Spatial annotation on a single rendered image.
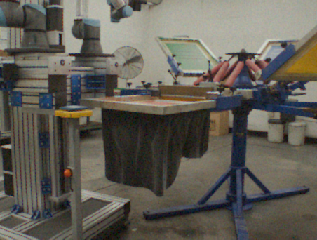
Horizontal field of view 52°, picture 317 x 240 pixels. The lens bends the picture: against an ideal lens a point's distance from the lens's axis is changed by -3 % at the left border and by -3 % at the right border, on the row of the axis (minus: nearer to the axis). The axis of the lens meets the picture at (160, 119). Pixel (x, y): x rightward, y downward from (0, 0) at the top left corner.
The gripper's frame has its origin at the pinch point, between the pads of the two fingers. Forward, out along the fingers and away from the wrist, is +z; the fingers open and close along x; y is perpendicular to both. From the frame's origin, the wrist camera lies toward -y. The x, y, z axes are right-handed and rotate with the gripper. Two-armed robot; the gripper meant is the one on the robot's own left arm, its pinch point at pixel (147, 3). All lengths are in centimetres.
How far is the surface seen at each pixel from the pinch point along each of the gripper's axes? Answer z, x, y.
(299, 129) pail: 350, -24, 145
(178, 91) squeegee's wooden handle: -18, 65, 57
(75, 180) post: -95, 80, 97
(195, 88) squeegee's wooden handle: -15, 77, 53
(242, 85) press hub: 60, 57, 56
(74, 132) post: -94, 77, 73
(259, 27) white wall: 364, -143, -13
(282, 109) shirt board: 49, 102, 64
